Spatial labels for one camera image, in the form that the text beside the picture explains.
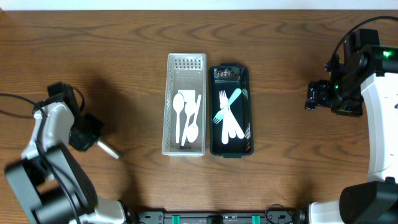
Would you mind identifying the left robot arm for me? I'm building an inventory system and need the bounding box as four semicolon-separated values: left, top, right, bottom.
5;102;131;223

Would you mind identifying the white plastic fork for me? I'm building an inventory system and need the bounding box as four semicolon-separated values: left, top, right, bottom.
229;111;245;139
220;90;236;138
220;90;229;144

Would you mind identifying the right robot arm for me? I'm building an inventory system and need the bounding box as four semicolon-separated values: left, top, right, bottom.
305;44;397;223

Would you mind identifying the light blue plastic fork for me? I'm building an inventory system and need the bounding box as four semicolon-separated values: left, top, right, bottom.
212;88;242;124

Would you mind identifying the black aluminium mounting rail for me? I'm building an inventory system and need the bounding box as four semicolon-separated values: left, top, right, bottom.
136;204;309;224

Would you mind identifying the white plastic spoon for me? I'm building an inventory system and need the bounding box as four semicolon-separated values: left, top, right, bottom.
97;140;120;159
181;101;196;147
187;95;201;143
173;93;184;144

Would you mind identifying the black perforated plastic basket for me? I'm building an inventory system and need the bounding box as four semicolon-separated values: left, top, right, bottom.
208;63;254;158

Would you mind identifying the clear perforated plastic basket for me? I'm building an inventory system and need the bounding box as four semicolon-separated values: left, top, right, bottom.
162;53;206;157

